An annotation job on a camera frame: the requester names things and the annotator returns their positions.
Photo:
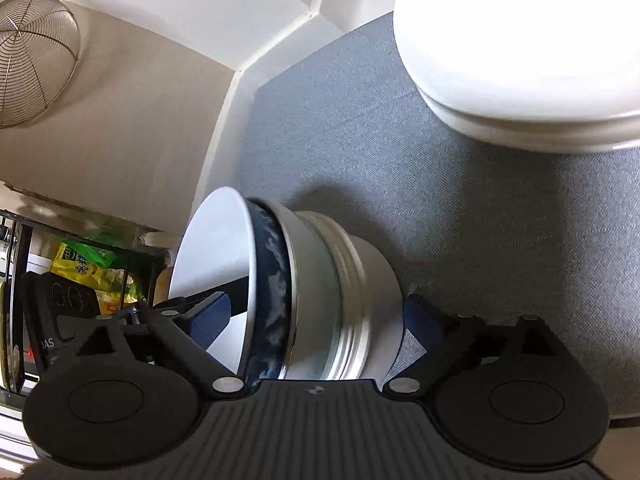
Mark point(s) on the green packet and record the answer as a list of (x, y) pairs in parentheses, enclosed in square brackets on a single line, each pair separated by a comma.
[(112, 252)]

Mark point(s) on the grey mat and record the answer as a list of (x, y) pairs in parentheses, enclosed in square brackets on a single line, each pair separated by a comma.
[(350, 135)]

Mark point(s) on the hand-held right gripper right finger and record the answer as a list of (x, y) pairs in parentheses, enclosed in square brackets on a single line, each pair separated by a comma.
[(425, 325)]

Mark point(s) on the yellow packet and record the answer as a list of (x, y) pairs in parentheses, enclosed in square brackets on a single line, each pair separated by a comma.
[(75, 265)]

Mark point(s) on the white bowl blue pattern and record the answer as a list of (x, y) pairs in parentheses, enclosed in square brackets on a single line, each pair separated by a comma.
[(215, 245)]

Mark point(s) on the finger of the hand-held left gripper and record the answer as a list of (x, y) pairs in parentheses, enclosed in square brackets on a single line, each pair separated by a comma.
[(225, 287)]

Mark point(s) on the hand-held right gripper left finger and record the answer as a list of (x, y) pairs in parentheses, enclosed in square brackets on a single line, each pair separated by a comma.
[(211, 321)]

